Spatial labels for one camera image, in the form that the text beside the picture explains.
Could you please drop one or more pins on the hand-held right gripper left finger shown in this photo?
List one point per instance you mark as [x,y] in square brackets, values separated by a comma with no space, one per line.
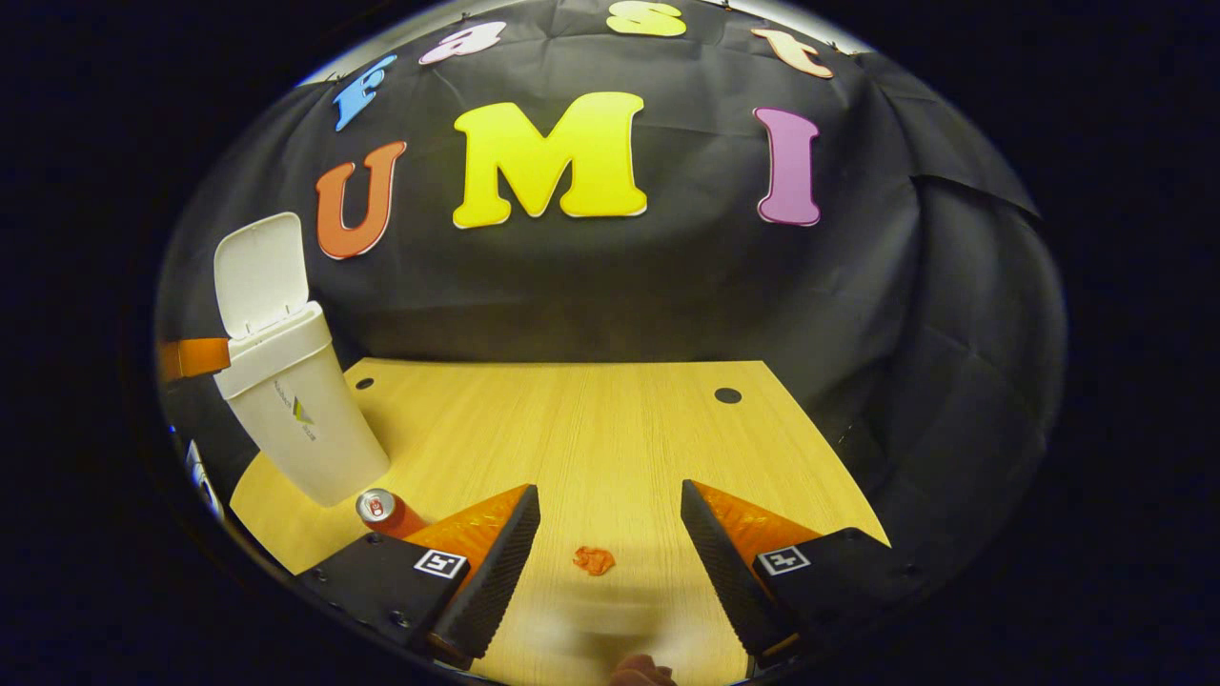
[496,572]

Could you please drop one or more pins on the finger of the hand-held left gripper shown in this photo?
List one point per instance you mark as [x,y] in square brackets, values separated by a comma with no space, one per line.
[195,357]

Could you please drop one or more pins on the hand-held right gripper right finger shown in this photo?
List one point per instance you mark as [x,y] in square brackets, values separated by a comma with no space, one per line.
[724,562]

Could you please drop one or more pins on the orange paper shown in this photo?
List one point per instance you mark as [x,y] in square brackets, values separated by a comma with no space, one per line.
[594,560]

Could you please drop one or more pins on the white desktop garbage bin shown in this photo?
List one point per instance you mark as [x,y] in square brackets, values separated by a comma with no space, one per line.
[305,419]

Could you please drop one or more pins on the red pop can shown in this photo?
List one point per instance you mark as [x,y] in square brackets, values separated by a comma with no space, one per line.
[381,514]

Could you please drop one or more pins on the wooden desktop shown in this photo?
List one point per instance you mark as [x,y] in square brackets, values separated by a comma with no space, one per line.
[591,438]

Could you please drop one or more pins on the black backdrop cloth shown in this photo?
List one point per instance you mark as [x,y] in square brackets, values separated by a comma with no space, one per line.
[620,286]

